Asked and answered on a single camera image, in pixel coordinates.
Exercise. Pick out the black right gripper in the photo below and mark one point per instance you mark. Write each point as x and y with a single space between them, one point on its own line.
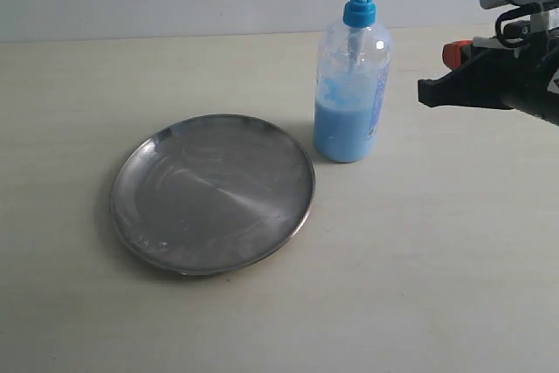
486 74

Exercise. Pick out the blue pump soap bottle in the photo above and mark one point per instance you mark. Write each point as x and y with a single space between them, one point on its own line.
353 65

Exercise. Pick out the round steel plate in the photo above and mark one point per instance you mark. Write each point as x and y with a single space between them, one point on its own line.
212 194

